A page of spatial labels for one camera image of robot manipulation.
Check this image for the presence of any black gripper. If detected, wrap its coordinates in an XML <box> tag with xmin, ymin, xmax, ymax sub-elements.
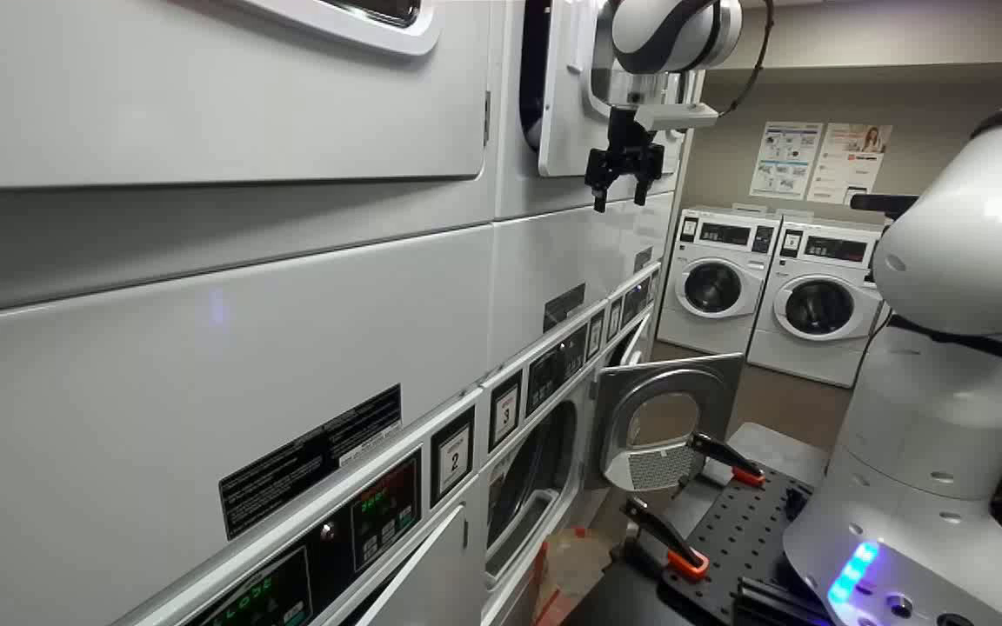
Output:
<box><xmin>586</xmin><ymin>103</ymin><xmax>669</xmax><ymax>216</ymax></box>

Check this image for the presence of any grey open round-window door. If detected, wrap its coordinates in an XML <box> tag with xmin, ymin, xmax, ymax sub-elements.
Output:
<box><xmin>586</xmin><ymin>349</ymin><xmax>749</xmax><ymax>498</ymax></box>

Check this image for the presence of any dryer door with dark window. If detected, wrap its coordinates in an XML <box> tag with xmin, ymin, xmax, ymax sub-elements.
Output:
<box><xmin>480</xmin><ymin>394</ymin><xmax>587</xmax><ymax>583</ymax></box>

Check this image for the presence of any closed white dryer door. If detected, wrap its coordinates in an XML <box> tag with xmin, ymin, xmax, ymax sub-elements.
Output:
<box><xmin>0</xmin><ymin>0</ymin><xmax>494</xmax><ymax>191</ymax></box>

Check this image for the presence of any white front-load washer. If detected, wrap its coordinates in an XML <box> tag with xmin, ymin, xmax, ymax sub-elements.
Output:
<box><xmin>746</xmin><ymin>216</ymin><xmax>892</xmax><ymax>394</ymax></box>
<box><xmin>657</xmin><ymin>205</ymin><xmax>783</xmax><ymax>358</ymax></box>

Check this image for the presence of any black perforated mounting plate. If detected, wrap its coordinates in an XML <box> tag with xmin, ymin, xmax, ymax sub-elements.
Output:
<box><xmin>653</xmin><ymin>466</ymin><xmax>813</xmax><ymax>626</ymax></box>

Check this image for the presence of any black warning label sticker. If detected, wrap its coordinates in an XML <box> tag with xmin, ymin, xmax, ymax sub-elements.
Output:
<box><xmin>214</xmin><ymin>384</ymin><xmax>402</xmax><ymax>544</ymax></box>

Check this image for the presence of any black control panel green display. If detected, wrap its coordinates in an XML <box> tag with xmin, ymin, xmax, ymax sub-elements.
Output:
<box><xmin>184</xmin><ymin>450</ymin><xmax>427</xmax><ymax>626</ymax></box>

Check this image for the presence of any large white stacked dryer unit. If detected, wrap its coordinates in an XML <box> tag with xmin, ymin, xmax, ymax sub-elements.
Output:
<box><xmin>0</xmin><ymin>0</ymin><xmax>502</xmax><ymax>626</ymax></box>

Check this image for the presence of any blue and white wall poster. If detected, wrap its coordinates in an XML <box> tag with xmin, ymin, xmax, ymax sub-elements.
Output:
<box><xmin>749</xmin><ymin>119</ymin><xmax>823</xmax><ymax>200</ymax></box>

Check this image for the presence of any thin black cable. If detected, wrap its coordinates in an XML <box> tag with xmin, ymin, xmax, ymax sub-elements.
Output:
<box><xmin>712</xmin><ymin>0</ymin><xmax>780</xmax><ymax>119</ymax></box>

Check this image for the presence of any red and white wall poster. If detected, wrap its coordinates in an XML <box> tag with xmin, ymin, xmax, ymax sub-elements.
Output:
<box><xmin>806</xmin><ymin>119</ymin><xmax>896</xmax><ymax>210</ymax></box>

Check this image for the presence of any black camera on stand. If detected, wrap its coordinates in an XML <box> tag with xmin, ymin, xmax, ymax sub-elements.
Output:
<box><xmin>847</xmin><ymin>191</ymin><xmax>917</xmax><ymax>224</ymax></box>

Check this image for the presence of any black clamp with orange handle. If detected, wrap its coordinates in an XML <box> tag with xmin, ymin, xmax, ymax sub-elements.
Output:
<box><xmin>686</xmin><ymin>427</ymin><xmax>772</xmax><ymax>491</ymax></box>
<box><xmin>620</xmin><ymin>498</ymin><xmax>712</xmax><ymax>583</ymax></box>

